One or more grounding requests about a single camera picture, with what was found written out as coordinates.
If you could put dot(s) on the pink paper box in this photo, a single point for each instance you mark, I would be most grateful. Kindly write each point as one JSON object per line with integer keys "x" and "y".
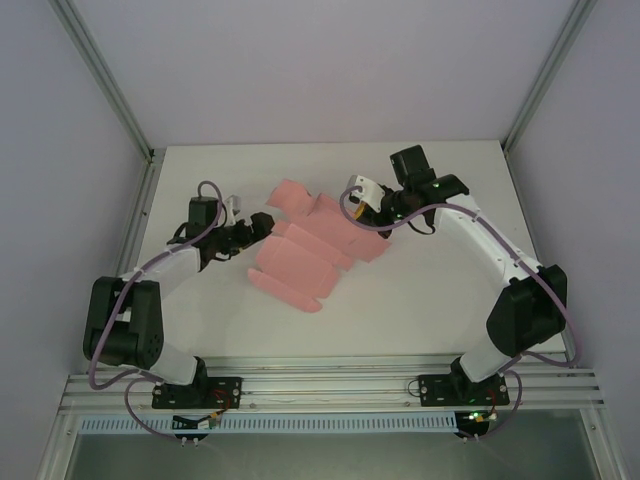
{"x": 300, "y": 255}

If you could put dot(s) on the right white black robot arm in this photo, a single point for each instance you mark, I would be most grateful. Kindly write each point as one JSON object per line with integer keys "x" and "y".
{"x": 525, "y": 320}

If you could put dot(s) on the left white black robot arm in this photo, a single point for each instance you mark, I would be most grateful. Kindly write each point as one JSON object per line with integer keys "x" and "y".
{"x": 145, "y": 325}

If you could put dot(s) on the grey metal panel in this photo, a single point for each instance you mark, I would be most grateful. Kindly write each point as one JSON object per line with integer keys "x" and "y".
{"x": 325, "y": 460}

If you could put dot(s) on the aluminium front upright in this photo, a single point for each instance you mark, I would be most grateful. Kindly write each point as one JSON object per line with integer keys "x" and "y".
{"x": 55, "y": 450}
{"x": 607, "y": 450}

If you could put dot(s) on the aluminium side rail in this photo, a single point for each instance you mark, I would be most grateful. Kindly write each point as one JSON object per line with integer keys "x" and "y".
{"x": 133, "y": 240}

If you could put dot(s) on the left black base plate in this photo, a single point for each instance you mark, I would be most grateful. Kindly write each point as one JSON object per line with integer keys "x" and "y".
{"x": 225, "y": 392}

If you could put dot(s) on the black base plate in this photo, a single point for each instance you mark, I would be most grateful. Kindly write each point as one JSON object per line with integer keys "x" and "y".
{"x": 225, "y": 392}
{"x": 435, "y": 390}

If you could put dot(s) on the aluminium frame post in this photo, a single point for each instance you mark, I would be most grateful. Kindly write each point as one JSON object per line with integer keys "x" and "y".
{"x": 110, "y": 80}
{"x": 548, "y": 75}

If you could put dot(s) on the aluminium mounting rail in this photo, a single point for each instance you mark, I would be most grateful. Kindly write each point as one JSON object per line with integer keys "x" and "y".
{"x": 325, "y": 385}

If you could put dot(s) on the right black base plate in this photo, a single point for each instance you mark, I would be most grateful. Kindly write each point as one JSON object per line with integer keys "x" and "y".
{"x": 435, "y": 390}

